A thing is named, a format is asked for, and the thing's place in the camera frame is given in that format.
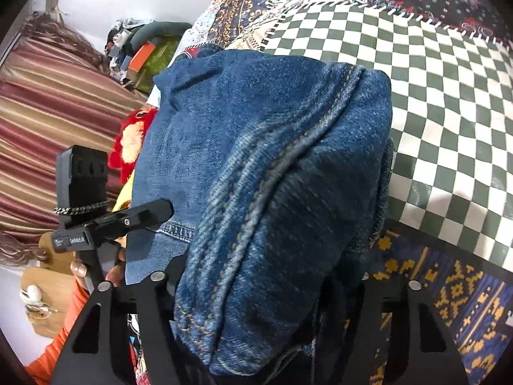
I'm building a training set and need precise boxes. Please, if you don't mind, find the pile of clothes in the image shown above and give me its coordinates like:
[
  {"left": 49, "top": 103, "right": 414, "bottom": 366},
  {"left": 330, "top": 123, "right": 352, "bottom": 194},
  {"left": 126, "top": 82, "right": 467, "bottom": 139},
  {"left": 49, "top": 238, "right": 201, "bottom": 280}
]
[{"left": 104, "top": 18, "right": 191, "bottom": 94}]

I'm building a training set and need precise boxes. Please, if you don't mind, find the striped red curtain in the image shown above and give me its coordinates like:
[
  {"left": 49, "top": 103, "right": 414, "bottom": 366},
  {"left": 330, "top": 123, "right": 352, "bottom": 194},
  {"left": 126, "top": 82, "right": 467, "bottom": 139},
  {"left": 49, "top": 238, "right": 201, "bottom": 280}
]
[{"left": 1, "top": 14, "right": 146, "bottom": 266}]

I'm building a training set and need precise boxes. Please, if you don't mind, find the red yellow fuzzy pillow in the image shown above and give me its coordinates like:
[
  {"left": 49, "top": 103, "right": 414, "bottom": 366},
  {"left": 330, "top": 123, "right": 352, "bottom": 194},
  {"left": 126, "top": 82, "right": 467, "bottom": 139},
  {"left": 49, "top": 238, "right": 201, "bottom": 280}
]
[{"left": 108, "top": 105, "right": 158, "bottom": 184}]

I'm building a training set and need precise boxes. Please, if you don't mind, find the wooden side table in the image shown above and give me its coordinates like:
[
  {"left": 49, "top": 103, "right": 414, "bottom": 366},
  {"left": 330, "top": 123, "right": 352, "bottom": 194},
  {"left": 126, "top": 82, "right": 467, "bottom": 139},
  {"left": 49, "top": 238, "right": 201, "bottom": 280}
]
[{"left": 21, "top": 232, "right": 75, "bottom": 339}]

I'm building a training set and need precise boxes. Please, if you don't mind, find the colourful patchwork bedspread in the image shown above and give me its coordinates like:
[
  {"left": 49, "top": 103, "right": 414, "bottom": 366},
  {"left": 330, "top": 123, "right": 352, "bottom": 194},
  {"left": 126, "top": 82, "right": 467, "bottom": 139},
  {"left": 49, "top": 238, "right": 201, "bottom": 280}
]
[{"left": 179, "top": 0, "right": 512, "bottom": 384}]

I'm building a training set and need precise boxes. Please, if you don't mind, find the blue denim jacket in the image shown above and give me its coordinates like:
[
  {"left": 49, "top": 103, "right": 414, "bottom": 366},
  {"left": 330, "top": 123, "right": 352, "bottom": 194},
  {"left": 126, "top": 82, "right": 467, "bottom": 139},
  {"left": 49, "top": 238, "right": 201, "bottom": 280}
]
[{"left": 125, "top": 45, "right": 393, "bottom": 383}]

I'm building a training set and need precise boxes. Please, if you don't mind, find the left hand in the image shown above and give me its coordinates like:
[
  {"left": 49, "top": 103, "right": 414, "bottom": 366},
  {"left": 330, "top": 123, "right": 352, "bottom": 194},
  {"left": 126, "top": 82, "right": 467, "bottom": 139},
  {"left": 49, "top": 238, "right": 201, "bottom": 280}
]
[{"left": 69, "top": 248, "right": 127, "bottom": 291}]

